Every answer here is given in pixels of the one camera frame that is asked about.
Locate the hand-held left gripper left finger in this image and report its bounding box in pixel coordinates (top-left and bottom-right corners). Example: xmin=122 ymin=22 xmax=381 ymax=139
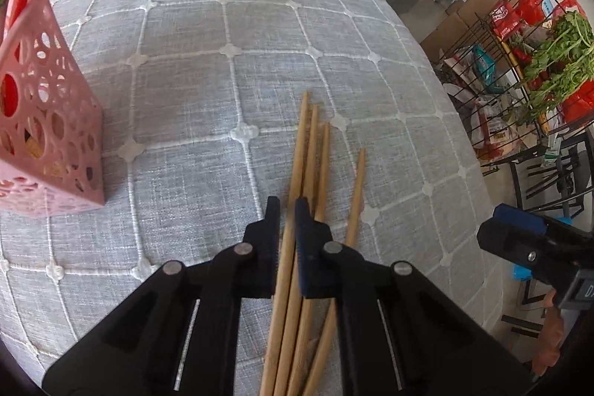
xmin=42 ymin=196 xmax=281 ymax=396

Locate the brown cardboard box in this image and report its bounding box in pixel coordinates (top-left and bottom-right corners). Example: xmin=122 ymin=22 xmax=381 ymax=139
xmin=420 ymin=0 xmax=523 ymax=63

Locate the blue snack packet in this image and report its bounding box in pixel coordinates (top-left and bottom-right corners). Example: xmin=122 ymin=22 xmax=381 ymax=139
xmin=471 ymin=46 xmax=499 ymax=93

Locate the person's right hand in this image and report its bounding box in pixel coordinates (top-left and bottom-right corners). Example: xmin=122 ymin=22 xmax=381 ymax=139
xmin=531 ymin=287 xmax=567 ymax=378

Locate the pink perforated utensil holder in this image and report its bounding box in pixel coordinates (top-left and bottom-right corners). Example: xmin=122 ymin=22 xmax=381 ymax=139
xmin=0 ymin=0 xmax=107 ymax=218

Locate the bunch of green herbs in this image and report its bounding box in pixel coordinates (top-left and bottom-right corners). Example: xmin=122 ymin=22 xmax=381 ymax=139
xmin=503 ymin=11 xmax=594 ymax=128

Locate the black metal stand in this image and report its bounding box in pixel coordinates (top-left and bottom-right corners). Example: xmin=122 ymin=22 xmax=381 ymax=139
xmin=483 ymin=131 xmax=594 ymax=220

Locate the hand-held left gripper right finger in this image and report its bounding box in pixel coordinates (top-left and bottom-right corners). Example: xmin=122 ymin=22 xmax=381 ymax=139
xmin=294 ymin=197 xmax=534 ymax=396

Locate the pile of bamboo chopsticks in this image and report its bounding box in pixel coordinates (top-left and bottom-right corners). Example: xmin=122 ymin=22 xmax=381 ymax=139
xmin=274 ymin=104 xmax=367 ymax=396

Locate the grey checked tablecloth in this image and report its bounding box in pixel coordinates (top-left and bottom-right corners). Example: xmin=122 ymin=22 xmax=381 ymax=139
xmin=0 ymin=0 xmax=506 ymax=396

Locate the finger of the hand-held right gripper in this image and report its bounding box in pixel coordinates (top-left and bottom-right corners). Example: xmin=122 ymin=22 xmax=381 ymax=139
xmin=476 ymin=203 xmax=581 ymax=285

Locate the red snack packet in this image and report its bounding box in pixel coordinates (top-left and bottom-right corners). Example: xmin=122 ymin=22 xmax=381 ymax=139
xmin=491 ymin=0 xmax=525 ymax=39

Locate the black wire storage rack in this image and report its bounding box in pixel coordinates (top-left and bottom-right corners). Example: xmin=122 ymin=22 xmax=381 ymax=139
xmin=436 ymin=0 xmax=594 ymax=165

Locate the large red plastic bag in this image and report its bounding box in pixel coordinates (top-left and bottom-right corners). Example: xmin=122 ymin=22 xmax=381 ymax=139
xmin=559 ymin=81 xmax=594 ymax=118

